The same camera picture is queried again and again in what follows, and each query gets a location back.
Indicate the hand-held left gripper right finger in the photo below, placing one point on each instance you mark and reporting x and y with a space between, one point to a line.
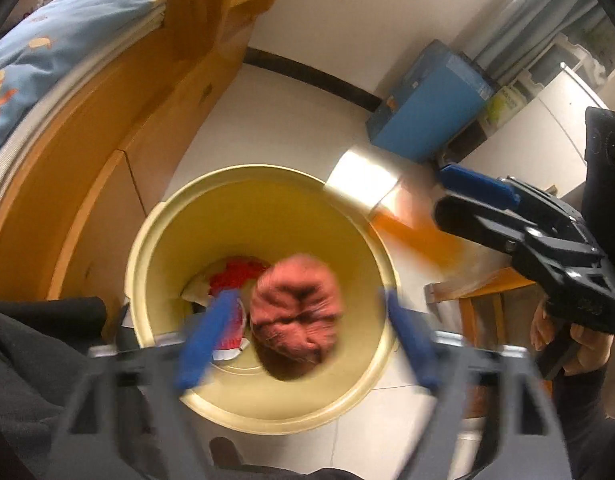
412 345

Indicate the yellow trash bin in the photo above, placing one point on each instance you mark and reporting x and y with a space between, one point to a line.
287 210

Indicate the wooden bunk bed frame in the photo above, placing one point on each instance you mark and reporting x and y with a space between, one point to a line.
137 110

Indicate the pink cloth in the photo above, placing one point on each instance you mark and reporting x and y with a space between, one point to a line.
297 310

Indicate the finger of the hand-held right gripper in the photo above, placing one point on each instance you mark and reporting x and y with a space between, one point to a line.
467 222
475 180

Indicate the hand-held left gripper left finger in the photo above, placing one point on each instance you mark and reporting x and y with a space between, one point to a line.
207 340

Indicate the person's right hand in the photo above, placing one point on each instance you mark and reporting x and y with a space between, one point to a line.
592 350

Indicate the grey curtain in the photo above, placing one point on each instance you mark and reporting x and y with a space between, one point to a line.
532 10

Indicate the white cabinet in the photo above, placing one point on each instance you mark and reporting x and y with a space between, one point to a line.
552 120

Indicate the red white plastic wrapper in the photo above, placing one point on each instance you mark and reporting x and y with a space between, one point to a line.
232 275

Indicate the person's dark pants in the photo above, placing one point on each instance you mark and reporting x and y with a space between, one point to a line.
27 360

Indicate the wooden stool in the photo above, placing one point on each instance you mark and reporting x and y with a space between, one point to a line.
492 282

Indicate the white orange packet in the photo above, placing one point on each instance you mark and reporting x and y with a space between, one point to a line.
362 175

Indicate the person's right forearm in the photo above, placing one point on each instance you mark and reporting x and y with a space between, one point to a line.
580 410

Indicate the green white box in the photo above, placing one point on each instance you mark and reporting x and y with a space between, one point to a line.
505 107

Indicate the blue cardboard box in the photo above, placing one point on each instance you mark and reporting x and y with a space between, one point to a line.
427 110

